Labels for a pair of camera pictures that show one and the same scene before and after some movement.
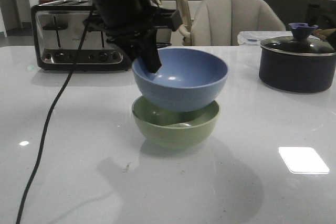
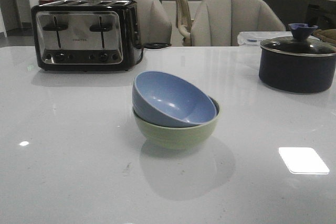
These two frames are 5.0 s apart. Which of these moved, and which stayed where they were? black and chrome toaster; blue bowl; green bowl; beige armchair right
Moved: blue bowl
Stayed: green bowl; beige armchair right; black and chrome toaster
